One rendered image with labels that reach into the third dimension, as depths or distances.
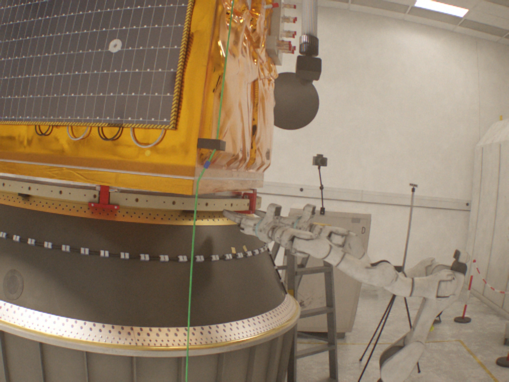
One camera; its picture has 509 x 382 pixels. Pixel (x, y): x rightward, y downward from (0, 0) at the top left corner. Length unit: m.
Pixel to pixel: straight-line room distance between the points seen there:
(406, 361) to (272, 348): 0.66
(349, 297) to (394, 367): 3.89
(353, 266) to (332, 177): 8.04
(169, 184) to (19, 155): 0.64
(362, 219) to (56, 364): 4.57
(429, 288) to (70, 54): 1.58
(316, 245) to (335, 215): 4.08
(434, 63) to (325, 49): 2.33
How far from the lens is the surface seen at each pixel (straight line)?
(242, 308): 2.23
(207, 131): 1.75
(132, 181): 1.76
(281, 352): 2.62
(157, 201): 2.06
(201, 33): 1.76
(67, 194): 2.02
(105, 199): 1.99
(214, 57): 1.77
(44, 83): 1.91
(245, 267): 2.34
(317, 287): 6.01
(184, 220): 2.17
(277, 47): 3.29
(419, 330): 2.24
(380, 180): 9.98
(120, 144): 1.77
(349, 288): 6.04
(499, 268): 8.37
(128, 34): 1.80
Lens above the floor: 1.82
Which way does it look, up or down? 1 degrees down
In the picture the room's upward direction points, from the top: 5 degrees clockwise
